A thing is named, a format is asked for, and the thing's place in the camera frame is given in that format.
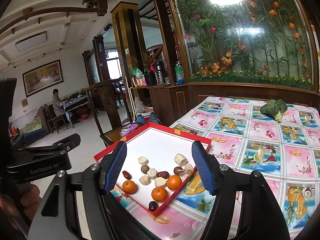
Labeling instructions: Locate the large orange tangerine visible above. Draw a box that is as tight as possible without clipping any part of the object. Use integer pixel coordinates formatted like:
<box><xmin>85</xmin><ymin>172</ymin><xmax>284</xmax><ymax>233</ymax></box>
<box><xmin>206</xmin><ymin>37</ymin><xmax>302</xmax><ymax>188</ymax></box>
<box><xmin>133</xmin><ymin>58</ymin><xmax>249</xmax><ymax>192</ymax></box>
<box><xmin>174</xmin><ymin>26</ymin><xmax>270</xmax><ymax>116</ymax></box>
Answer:
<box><xmin>167</xmin><ymin>174</ymin><xmax>182</xmax><ymax>190</ymax></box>

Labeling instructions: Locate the beige rectangular cake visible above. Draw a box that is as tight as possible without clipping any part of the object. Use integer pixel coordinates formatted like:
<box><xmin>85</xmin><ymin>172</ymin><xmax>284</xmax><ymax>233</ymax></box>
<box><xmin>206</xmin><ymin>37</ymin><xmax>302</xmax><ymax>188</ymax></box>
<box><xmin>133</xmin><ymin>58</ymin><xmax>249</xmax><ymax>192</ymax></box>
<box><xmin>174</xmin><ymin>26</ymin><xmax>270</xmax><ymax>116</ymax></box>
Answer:
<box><xmin>174</xmin><ymin>153</ymin><xmax>188</xmax><ymax>166</ymax></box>

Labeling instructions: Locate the brown round longan fruit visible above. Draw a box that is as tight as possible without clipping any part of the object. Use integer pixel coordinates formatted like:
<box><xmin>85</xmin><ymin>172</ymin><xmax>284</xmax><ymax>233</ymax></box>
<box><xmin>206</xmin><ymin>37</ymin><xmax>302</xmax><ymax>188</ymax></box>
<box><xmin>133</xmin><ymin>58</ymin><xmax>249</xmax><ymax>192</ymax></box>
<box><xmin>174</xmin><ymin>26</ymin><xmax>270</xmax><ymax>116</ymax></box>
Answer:
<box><xmin>141</xmin><ymin>165</ymin><xmax>150</xmax><ymax>174</ymax></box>

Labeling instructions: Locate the square tan cake piece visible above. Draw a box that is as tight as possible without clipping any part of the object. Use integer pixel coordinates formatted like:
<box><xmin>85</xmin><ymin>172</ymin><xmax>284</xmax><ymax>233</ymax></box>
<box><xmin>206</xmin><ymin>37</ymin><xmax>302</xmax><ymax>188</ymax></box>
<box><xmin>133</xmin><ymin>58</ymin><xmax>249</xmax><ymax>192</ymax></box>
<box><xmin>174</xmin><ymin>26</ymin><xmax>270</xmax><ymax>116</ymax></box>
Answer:
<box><xmin>138</xmin><ymin>157</ymin><xmax>149</xmax><ymax>165</ymax></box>

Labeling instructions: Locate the small tangerine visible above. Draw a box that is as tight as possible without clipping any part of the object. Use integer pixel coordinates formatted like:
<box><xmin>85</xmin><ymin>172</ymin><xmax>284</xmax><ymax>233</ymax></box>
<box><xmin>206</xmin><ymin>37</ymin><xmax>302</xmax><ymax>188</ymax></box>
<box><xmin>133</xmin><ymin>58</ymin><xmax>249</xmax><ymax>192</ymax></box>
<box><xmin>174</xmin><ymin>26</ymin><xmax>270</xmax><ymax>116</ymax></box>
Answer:
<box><xmin>151</xmin><ymin>187</ymin><xmax>168</xmax><ymax>202</ymax></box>

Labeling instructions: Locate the dark red jujube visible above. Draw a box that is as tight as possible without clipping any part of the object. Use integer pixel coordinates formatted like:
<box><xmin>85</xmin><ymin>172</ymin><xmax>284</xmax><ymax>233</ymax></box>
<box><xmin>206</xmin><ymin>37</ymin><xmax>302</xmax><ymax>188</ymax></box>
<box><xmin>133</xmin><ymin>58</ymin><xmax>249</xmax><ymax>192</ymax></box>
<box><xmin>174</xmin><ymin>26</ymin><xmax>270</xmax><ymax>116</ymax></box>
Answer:
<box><xmin>157</xmin><ymin>171</ymin><xmax>170</xmax><ymax>179</ymax></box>
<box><xmin>122</xmin><ymin>171</ymin><xmax>132</xmax><ymax>180</ymax></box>

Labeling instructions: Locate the pale hexagonal cake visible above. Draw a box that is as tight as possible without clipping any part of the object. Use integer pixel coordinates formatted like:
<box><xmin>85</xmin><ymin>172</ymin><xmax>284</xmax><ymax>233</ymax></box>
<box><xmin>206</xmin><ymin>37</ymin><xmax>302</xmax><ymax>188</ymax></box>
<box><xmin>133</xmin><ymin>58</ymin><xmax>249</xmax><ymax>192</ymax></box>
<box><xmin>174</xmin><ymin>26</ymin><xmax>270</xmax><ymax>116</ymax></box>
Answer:
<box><xmin>154</xmin><ymin>177</ymin><xmax>167</xmax><ymax>188</ymax></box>

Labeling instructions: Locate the person's left hand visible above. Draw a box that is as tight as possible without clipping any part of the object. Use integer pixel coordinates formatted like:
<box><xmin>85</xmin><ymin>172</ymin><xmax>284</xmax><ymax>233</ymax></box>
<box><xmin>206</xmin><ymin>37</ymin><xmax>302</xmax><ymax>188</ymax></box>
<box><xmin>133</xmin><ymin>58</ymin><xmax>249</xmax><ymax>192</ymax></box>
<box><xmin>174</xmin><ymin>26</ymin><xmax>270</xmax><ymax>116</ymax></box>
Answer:
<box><xmin>0</xmin><ymin>183</ymin><xmax>42</xmax><ymax>230</ymax></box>

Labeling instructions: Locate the seated person in background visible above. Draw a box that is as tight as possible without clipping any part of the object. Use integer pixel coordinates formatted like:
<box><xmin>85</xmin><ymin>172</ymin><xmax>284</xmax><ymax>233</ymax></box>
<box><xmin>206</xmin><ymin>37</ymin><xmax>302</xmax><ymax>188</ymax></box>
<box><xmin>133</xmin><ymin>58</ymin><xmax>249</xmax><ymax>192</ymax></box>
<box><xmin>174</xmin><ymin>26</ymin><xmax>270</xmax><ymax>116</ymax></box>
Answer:
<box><xmin>52</xmin><ymin>88</ymin><xmax>68</xmax><ymax>123</ymax></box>

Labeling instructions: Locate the colourful fruit print tablecloth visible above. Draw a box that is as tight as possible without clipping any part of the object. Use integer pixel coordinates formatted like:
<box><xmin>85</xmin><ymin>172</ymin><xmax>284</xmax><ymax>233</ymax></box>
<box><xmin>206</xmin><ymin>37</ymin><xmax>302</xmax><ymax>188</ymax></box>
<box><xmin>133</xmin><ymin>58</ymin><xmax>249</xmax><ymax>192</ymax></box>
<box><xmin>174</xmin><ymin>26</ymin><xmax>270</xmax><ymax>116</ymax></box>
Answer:
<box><xmin>113</xmin><ymin>96</ymin><xmax>319</xmax><ymax>239</ymax></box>

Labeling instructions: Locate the wooden chair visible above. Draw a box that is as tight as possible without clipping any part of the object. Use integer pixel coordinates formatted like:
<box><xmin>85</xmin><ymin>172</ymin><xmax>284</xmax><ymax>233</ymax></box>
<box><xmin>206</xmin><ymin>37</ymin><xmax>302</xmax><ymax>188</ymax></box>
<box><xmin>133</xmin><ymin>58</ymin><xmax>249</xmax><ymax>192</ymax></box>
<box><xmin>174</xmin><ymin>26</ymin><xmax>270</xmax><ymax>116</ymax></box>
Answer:
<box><xmin>81</xmin><ymin>77</ymin><xmax>133</xmax><ymax>147</ymax></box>

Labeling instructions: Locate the green leafy bok choy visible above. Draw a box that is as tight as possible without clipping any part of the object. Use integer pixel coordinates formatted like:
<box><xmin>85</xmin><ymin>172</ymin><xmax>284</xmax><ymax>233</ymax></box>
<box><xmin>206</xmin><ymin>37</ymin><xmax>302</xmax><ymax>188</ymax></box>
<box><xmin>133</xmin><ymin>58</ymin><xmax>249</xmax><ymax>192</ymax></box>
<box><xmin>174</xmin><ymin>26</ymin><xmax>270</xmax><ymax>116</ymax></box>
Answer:
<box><xmin>260</xmin><ymin>99</ymin><xmax>287</xmax><ymax>123</ymax></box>

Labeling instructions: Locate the red gift box tray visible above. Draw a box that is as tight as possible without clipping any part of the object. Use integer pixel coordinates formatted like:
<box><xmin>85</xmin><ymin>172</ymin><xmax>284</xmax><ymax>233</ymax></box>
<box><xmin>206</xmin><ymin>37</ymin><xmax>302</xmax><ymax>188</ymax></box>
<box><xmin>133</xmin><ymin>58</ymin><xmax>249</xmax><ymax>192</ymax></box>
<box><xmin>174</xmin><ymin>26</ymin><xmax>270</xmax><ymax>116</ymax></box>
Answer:
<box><xmin>93</xmin><ymin>122</ymin><xmax>212</xmax><ymax>217</ymax></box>

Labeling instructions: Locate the ceiling light panel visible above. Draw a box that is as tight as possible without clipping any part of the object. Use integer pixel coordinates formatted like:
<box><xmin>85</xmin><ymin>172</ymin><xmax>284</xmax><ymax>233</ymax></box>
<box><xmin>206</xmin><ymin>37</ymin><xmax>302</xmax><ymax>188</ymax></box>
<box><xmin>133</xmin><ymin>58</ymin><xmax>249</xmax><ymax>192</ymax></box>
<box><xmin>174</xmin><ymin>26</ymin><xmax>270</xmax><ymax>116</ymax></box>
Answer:
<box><xmin>15</xmin><ymin>31</ymin><xmax>47</xmax><ymax>53</ymax></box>

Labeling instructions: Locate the green snack bag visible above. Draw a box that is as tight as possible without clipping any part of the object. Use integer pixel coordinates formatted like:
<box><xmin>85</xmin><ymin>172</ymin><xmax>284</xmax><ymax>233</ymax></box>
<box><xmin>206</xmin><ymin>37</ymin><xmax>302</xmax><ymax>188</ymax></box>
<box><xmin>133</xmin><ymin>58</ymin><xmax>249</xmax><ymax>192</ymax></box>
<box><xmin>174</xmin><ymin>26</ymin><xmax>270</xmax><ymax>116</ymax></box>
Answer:
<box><xmin>131</xmin><ymin>67</ymin><xmax>147</xmax><ymax>87</ymax></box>

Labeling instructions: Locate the green plastic bottle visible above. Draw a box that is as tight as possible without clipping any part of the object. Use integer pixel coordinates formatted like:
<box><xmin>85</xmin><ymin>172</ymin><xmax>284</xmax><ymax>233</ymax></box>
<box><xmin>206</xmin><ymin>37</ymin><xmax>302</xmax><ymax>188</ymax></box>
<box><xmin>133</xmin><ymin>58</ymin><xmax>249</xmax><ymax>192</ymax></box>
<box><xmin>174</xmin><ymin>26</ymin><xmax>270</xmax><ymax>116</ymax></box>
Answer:
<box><xmin>175</xmin><ymin>60</ymin><xmax>185</xmax><ymax>85</ymax></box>

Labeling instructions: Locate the steel thermos flask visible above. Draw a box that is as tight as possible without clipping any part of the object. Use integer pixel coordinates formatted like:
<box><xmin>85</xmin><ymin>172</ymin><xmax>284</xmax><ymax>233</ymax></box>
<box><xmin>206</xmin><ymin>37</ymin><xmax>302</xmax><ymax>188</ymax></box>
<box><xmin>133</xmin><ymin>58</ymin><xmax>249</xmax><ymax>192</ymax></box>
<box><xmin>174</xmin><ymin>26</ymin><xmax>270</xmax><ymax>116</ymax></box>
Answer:
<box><xmin>155</xmin><ymin>60</ymin><xmax>166</xmax><ymax>84</ymax></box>

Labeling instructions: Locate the wooden glass display cabinet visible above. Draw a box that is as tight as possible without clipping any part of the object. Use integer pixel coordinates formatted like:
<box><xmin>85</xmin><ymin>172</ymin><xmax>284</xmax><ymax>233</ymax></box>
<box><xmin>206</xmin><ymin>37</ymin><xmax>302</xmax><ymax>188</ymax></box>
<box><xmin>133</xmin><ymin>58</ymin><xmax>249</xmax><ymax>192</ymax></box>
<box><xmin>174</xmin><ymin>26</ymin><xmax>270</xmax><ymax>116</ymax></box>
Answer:
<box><xmin>109</xmin><ymin>0</ymin><xmax>320</xmax><ymax>128</ymax></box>

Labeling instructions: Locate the framed wall painting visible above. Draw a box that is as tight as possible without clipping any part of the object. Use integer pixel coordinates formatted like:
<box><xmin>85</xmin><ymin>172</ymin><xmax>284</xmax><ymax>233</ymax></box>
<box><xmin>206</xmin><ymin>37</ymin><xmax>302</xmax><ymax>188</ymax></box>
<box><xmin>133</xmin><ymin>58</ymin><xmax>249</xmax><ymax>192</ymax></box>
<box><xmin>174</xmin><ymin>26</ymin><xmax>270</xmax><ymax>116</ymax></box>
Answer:
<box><xmin>22</xmin><ymin>60</ymin><xmax>64</xmax><ymax>97</ymax></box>

